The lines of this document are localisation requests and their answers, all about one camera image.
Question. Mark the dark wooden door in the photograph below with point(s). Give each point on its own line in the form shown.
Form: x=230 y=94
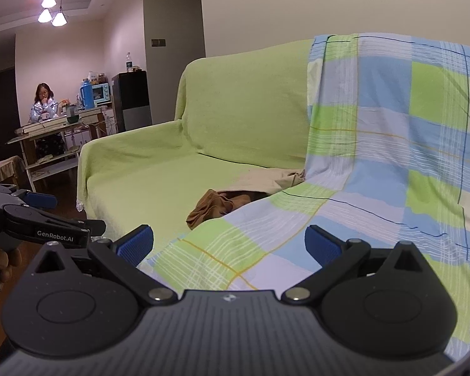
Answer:
x=0 y=105

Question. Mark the person's left hand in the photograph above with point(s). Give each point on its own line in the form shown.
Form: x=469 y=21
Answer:
x=2 y=266

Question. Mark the blue thermos jug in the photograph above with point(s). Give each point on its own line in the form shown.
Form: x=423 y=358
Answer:
x=87 y=94

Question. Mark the green covered sofa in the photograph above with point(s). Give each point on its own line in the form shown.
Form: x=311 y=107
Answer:
x=219 y=105

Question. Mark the beige garment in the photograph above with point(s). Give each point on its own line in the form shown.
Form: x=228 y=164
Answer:
x=258 y=182

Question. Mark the cloth-covered stool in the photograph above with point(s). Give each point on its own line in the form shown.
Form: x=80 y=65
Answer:
x=8 y=166

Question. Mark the checked blanket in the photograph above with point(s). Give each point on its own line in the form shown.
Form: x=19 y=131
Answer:
x=376 y=125

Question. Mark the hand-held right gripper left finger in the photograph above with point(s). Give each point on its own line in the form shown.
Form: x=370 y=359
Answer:
x=135 y=243

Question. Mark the brown garment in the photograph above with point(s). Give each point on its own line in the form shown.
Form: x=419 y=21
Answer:
x=211 y=208

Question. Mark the clear plastic bottle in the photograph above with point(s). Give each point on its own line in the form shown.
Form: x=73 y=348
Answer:
x=129 y=62

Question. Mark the black fridge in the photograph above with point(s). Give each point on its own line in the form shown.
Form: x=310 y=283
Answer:
x=131 y=90

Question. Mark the white wooden table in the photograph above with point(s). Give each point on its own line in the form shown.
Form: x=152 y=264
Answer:
x=51 y=126

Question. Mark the green jar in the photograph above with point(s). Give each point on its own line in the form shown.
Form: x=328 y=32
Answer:
x=72 y=113

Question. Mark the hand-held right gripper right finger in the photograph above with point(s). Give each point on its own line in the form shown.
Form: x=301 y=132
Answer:
x=324 y=243

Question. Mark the ceiling pendant lamp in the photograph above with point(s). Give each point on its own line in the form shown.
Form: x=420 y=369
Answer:
x=51 y=0

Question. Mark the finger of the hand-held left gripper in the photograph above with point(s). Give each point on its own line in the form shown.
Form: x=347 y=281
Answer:
x=43 y=199
x=43 y=225

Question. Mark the wall switch plate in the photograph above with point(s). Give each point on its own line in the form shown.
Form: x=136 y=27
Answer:
x=158 y=42

